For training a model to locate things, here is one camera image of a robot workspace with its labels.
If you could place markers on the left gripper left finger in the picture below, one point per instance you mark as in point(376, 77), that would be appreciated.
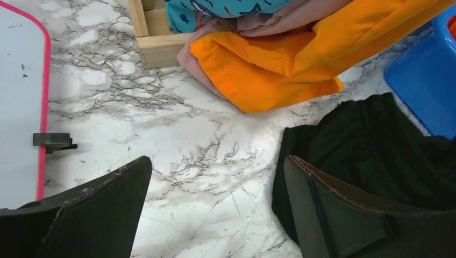
point(96, 219)

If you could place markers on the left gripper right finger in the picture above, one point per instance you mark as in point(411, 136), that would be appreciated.
point(335, 219)

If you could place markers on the black shorts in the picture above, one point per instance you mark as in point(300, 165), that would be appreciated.
point(372, 145)

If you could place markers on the red-orange shorts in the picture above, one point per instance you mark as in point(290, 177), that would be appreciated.
point(452, 26)

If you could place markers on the orange shorts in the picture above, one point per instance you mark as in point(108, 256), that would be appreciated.
point(262, 73)

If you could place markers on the pink beige shorts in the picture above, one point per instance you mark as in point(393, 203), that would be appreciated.
point(298, 16)

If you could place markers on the blue shark print shorts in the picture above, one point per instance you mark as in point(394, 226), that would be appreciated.
point(186, 16)

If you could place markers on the small black clip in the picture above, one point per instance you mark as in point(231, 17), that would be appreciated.
point(53, 142)

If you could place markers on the blue plastic bin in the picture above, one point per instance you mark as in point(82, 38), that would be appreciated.
point(424, 77)

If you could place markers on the wooden clothes rack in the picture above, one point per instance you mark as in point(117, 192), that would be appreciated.
point(158, 44)

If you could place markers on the whiteboard with pink frame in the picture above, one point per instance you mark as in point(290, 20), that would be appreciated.
point(25, 62)

